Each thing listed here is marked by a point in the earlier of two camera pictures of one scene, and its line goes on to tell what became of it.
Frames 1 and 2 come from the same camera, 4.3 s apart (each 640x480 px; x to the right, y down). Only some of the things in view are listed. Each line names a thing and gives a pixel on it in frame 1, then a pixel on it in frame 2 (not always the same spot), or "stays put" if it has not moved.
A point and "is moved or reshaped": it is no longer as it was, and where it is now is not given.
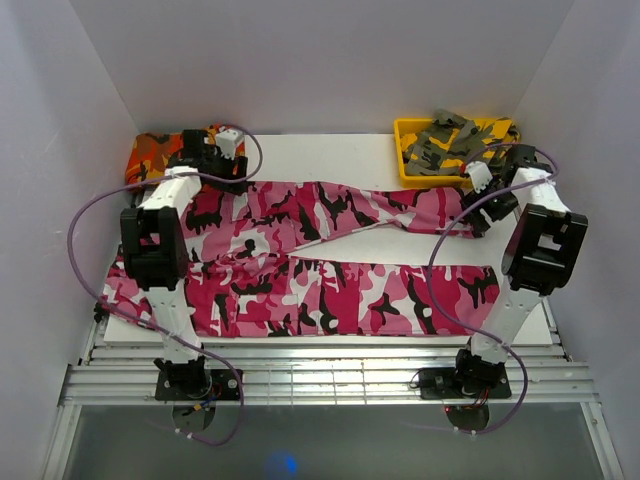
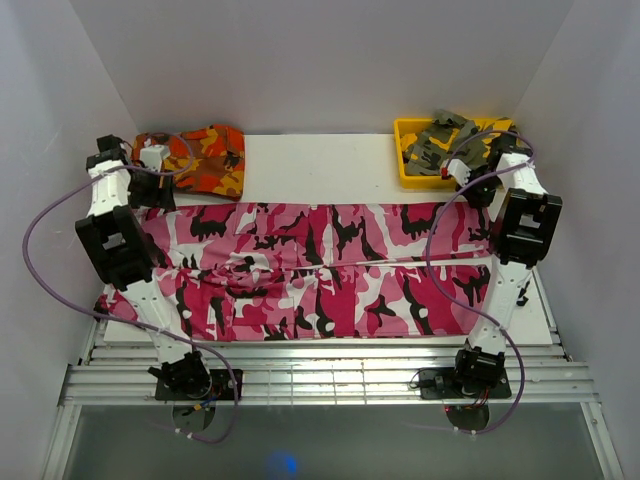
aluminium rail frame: [115, 373] stays put
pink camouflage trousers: [232, 293] is moved or reshaped
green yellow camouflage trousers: [452, 141] stays put
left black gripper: [242, 167] -> [159, 198]
